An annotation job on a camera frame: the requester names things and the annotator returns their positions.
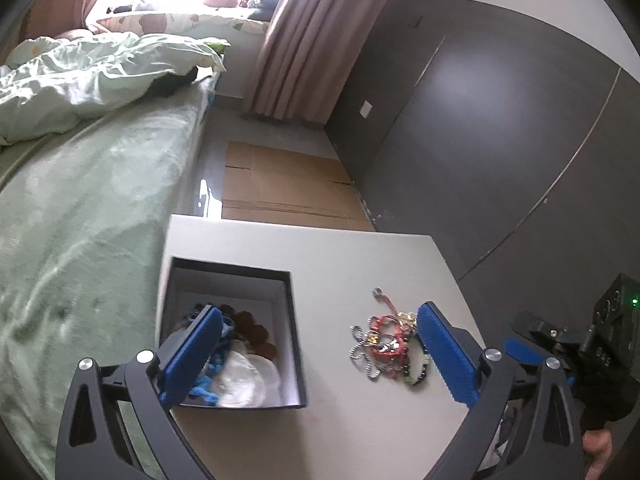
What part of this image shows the blue cord bracelet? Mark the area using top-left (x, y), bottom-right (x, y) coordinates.
top-left (182, 302), bottom-right (238, 406)

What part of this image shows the dark bead bracelet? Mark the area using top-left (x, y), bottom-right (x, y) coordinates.
top-left (399, 339), bottom-right (433, 388)

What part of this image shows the clear plastic pouch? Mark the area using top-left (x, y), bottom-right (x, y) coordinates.
top-left (210, 339), bottom-right (281, 408)

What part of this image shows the red cord bracelet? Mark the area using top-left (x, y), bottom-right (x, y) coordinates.
top-left (366, 286), bottom-right (419, 366)

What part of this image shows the silver ball chain necklace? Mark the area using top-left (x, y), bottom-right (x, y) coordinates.
top-left (348, 324), bottom-right (396, 382)

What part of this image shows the black open jewelry box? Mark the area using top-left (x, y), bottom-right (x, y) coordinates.
top-left (156, 257), bottom-right (307, 410)

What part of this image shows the person's right hand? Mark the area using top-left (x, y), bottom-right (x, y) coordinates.
top-left (582, 428), bottom-right (613, 480)

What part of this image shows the white low table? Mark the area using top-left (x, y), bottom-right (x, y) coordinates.
top-left (157, 214), bottom-right (477, 479)

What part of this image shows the green bed mattress sheet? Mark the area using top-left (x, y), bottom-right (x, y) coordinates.
top-left (1, 76), bottom-right (215, 479)

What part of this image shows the flattened cardboard sheet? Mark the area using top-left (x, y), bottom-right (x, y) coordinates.
top-left (221, 142), bottom-right (373, 231)

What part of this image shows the black garment on bed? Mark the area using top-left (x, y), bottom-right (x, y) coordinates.
top-left (145, 66), bottom-right (198, 98)

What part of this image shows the light green crumpled duvet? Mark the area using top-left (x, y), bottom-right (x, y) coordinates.
top-left (1, 32), bottom-right (226, 148)

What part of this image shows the pink right curtain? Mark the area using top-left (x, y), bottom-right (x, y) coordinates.
top-left (243, 0), bottom-right (387, 125)

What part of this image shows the pink curtain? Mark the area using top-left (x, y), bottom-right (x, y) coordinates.
top-left (20, 0), bottom-right (96, 39)
top-left (243, 0), bottom-right (387, 125)

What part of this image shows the floral window seat cushion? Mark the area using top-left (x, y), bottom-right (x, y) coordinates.
top-left (94, 8), bottom-right (269, 36)

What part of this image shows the pink left curtain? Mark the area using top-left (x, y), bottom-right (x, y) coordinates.
top-left (20, 0), bottom-right (96, 39)

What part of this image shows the white wall socket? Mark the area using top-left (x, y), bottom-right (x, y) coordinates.
top-left (359, 101), bottom-right (372, 118)

